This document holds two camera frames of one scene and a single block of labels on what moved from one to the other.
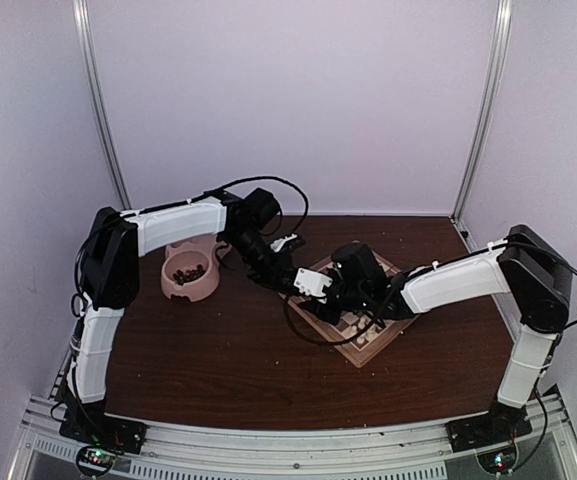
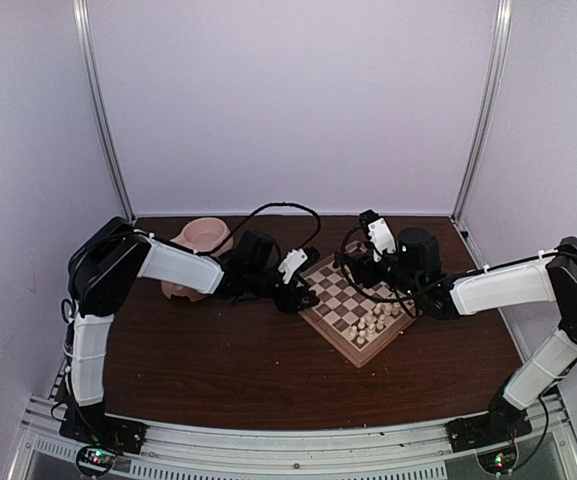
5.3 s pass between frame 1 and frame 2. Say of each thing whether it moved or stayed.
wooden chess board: stayed
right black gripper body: moved
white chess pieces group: stayed
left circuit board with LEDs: stayed
